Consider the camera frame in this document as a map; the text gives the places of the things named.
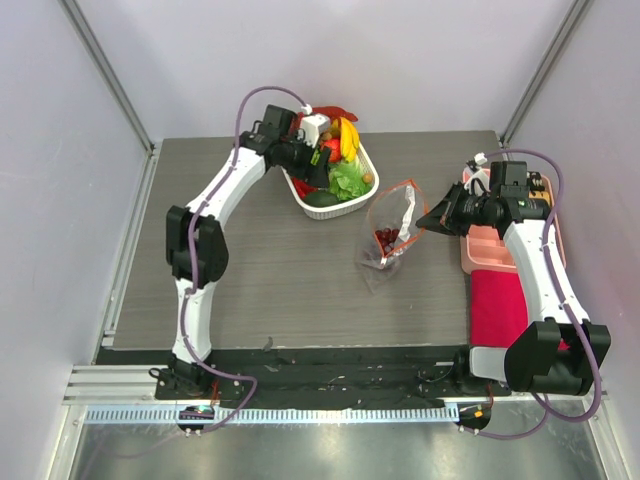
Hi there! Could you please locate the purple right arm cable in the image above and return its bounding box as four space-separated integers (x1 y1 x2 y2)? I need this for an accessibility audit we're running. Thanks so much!
469 148 601 440

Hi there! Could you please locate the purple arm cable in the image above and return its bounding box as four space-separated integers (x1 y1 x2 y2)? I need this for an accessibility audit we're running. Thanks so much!
177 86 314 361
469 148 601 440

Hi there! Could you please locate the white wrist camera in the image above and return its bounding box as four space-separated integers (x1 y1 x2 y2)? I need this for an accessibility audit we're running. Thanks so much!
297 104 331 148
462 152 490 196

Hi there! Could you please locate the red folded cloth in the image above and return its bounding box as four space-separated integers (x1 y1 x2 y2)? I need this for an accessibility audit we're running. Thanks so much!
468 267 571 351

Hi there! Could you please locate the pink plastic organizer tray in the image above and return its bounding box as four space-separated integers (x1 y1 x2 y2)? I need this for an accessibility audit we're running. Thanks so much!
460 175 567 274

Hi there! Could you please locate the red tomato toy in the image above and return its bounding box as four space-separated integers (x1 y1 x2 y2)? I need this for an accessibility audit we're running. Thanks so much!
323 138 342 163

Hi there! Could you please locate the yellow banana bunch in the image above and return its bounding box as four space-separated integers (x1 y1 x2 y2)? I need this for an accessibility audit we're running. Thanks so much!
334 117 360 162

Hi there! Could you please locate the aluminium frame rail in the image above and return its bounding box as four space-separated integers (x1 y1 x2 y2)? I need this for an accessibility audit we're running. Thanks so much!
58 0 155 154

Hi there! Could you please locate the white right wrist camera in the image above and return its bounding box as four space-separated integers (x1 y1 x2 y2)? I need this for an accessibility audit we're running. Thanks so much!
462 152 490 196

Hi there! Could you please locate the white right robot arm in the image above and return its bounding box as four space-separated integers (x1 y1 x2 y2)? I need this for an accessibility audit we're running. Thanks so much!
416 161 611 396

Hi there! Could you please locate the white slotted cable duct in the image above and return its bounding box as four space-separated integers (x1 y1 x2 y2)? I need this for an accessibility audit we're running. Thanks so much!
84 404 459 426

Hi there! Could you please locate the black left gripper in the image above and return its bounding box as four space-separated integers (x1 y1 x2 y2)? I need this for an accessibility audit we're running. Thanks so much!
279 132 330 189

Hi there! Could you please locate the clear zip bag orange zipper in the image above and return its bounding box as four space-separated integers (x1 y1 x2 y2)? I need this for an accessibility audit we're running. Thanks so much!
354 179 428 292

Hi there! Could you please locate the white plastic fruit basket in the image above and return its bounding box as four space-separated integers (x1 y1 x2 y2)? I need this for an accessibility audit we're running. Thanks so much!
276 141 379 220

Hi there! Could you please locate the purple grape bunch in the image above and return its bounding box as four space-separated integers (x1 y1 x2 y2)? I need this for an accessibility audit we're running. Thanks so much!
375 228 399 254

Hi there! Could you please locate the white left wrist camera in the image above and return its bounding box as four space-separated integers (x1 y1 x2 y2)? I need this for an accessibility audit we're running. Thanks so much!
297 104 331 148

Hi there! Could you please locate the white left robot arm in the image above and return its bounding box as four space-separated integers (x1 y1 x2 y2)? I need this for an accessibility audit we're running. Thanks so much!
165 105 331 399

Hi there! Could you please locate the red lobster toy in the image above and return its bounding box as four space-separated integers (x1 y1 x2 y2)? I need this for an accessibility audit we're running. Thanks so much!
290 105 358 133

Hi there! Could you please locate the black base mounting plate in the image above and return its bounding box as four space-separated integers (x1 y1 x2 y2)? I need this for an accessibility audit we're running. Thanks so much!
94 344 514 409

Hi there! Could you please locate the green lettuce toy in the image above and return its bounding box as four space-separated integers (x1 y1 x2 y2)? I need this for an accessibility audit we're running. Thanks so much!
328 160 372 202

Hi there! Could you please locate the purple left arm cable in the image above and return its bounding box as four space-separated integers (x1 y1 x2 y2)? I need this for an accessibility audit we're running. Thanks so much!
177 86 314 361

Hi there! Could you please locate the red chili pepper toy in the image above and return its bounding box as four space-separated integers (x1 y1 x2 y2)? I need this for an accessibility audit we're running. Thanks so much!
292 178 317 199

